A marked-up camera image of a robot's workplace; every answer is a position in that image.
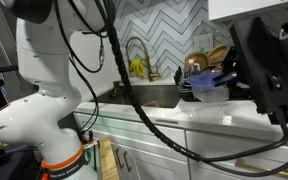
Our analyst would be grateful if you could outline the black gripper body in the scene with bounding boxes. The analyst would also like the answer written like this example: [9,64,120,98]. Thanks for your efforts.
[221,45,252,91]

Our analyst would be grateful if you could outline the clear plastic lunchbox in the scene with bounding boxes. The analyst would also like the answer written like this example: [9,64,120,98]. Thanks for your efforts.
[192,86,229,103]

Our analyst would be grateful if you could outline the blue lunchbox lid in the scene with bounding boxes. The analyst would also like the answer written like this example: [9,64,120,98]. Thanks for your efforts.
[187,71,236,87]

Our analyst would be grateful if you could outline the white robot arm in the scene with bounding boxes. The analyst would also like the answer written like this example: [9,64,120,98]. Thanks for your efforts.
[0,0,114,180]

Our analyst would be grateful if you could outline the black dish drying rack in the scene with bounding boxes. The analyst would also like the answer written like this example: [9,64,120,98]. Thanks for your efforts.
[174,67,251,102]

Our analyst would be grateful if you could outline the white upper cabinet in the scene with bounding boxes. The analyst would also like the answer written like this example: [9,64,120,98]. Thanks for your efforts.
[207,0,288,22]

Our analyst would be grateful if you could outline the gold spring kitchen faucet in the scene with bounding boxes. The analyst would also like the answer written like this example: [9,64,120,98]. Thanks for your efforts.
[125,36,160,82]

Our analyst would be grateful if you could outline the stainless steel sink basin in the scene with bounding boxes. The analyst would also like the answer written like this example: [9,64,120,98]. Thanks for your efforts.
[97,83,181,108]

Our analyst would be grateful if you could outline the white lower cabinets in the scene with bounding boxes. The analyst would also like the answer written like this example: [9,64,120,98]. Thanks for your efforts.
[74,113,288,180]

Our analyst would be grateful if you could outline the wooden cutting board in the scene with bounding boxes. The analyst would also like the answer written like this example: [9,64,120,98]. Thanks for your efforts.
[99,136,120,180]

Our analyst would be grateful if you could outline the white wall outlet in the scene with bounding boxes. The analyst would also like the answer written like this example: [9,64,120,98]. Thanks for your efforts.
[194,33,213,52]

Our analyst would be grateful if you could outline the gold cabinet handle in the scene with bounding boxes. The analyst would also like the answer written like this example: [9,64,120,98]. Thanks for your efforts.
[235,157,288,179]

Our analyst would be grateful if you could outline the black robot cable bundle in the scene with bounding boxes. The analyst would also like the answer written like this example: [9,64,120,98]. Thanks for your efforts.
[53,0,288,178]

